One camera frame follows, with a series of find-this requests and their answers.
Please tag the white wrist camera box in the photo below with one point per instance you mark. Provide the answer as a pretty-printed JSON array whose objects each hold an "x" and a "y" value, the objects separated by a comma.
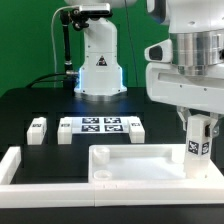
[{"x": 161, "y": 52}]

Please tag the mounted grey camera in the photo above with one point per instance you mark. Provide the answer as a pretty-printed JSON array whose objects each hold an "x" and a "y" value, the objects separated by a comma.
[{"x": 98, "y": 10}]

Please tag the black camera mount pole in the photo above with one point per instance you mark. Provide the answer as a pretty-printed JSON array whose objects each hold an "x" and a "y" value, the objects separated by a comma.
[{"x": 69, "y": 81}]

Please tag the white U-shaped obstacle frame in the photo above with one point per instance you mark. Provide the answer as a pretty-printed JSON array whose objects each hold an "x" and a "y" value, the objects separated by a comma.
[{"x": 91, "y": 194}]

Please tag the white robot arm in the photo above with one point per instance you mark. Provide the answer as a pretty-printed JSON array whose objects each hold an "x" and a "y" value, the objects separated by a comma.
[{"x": 185, "y": 70}]

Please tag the white desk tabletop tray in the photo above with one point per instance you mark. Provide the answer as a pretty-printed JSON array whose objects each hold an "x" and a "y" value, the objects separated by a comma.
[{"x": 157, "y": 165}]

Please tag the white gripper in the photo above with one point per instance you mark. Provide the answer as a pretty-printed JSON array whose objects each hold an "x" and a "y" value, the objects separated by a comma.
[{"x": 206, "y": 93}]

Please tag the fiducial marker sheet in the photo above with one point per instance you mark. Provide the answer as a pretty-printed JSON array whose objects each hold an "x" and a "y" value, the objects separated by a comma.
[{"x": 99, "y": 125}]

